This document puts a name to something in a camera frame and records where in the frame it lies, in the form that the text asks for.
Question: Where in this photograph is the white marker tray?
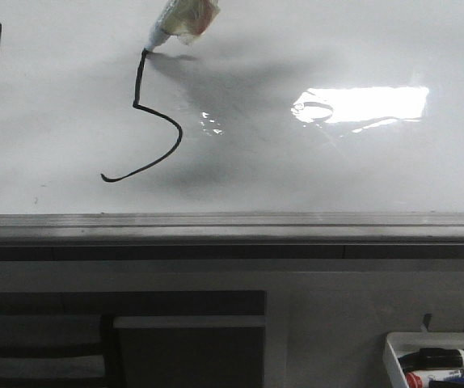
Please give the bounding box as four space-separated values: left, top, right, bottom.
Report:
382 332 464 387

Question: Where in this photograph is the black capped marker in tray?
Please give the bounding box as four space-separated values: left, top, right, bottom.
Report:
398 348 464 371

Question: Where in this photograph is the dark slatted chair back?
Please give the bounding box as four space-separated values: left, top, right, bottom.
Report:
0 293 126 387

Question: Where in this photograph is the red capped marker in tray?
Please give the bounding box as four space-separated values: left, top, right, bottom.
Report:
405 369 464 387

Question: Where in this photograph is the white whiteboard with aluminium frame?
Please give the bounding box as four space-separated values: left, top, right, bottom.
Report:
0 1 464 246

